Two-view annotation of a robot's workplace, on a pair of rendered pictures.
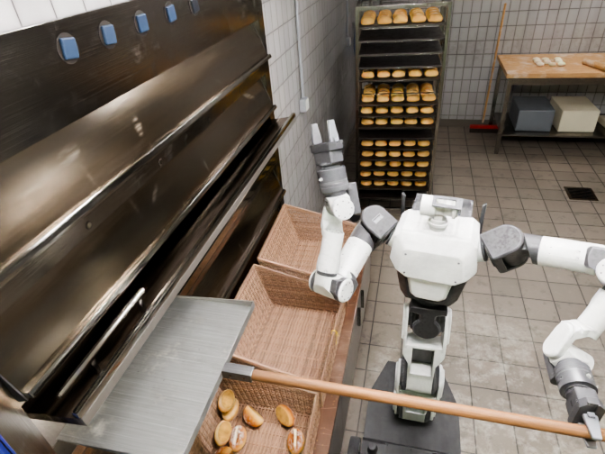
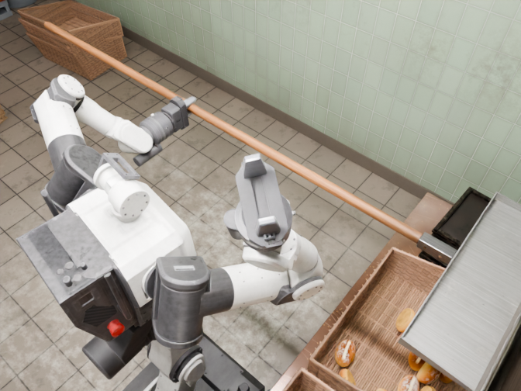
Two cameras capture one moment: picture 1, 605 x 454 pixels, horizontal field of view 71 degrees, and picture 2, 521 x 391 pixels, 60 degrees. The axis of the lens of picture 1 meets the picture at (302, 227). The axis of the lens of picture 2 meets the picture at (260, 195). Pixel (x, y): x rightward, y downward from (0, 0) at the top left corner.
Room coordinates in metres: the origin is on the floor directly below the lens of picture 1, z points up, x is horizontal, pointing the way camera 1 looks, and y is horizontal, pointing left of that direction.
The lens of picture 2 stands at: (1.55, 0.06, 2.17)
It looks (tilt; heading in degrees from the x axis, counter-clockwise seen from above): 50 degrees down; 204
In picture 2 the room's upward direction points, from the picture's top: straight up
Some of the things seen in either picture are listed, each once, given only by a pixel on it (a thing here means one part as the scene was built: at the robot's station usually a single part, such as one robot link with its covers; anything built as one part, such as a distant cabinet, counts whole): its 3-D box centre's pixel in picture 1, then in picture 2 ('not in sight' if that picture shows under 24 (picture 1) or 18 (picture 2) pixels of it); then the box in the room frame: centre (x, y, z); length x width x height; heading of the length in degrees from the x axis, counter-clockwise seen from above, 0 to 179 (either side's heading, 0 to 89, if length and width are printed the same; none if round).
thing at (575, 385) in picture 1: (581, 398); (168, 119); (0.63, -0.67, 1.18); 0.12 x 0.10 x 0.13; 163
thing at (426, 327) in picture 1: (427, 298); (134, 321); (1.21, -0.46, 1.00); 0.28 x 0.13 x 0.18; 163
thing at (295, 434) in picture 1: (295, 440); (345, 351); (0.90, 0.10, 0.62); 0.10 x 0.07 x 0.05; 178
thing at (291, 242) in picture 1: (312, 249); not in sight; (1.95, -0.05, 0.72); 0.56 x 0.49 x 0.28; 164
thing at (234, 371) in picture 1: (239, 372); (436, 247); (0.79, 0.22, 1.19); 0.09 x 0.04 x 0.03; 74
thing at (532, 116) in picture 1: (530, 113); not in sight; (4.64, -2.71, 0.35); 0.50 x 0.36 x 0.24; 163
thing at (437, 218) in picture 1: (437, 209); (122, 193); (1.12, -0.43, 1.47); 0.10 x 0.07 x 0.09; 65
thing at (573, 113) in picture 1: (572, 113); not in sight; (4.52, -3.12, 0.35); 0.50 x 0.36 x 0.24; 165
